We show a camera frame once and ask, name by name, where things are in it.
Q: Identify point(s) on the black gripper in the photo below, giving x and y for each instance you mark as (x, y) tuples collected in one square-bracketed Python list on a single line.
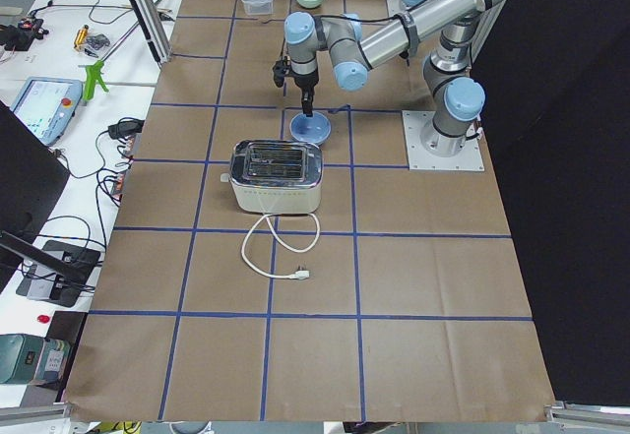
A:
[(304, 81)]

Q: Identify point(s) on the blue bowl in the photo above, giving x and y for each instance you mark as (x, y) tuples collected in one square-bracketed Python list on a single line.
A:
[(314, 129)]

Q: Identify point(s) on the cream chrome toaster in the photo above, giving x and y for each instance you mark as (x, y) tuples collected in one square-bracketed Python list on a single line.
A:
[(276, 177)]

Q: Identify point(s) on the black power adapter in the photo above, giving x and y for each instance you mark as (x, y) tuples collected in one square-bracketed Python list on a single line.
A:
[(125, 127)]

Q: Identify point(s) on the green plastic clamp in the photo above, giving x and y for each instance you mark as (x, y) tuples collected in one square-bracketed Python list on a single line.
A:
[(93, 78)]

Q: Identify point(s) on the yellow screwdriver tool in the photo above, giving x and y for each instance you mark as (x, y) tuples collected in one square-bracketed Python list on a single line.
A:
[(80, 37)]

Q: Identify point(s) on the blue teach pendant tablet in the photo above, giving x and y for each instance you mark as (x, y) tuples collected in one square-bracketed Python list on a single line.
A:
[(46, 105)]

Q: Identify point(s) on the black monitor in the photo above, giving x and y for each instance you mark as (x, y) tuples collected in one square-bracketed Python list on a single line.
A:
[(32, 182)]

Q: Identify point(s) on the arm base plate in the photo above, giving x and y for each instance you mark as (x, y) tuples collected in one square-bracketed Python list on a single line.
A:
[(428, 150), (395, 7)]

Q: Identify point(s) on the aluminium frame post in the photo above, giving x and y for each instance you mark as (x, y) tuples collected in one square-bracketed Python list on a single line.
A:
[(153, 31)]

